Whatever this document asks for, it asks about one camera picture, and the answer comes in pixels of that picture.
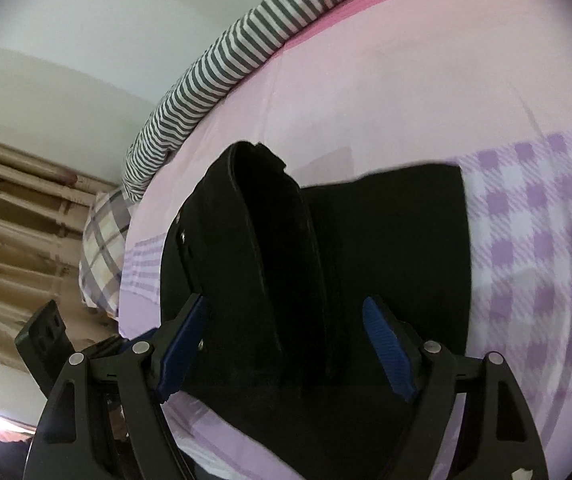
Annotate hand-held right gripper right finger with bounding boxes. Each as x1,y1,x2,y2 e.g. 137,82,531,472
362,296,551,480

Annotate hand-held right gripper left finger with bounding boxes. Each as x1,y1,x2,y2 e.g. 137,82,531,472
21,293,211,480

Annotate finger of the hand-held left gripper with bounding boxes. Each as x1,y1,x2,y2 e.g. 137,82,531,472
80,336,134,361

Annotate black pants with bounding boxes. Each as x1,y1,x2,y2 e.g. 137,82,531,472
158,141,471,480

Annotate beige patterned curtain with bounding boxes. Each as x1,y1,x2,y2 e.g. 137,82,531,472
0,130,122,376

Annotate plaid pillow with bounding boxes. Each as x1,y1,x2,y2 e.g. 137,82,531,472
78,189,139,317

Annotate pink and purple bed sheet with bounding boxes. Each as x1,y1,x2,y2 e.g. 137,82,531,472
117,0,572,480

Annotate grey white striped blanket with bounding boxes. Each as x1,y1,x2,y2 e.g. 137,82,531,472
122,0,407,203

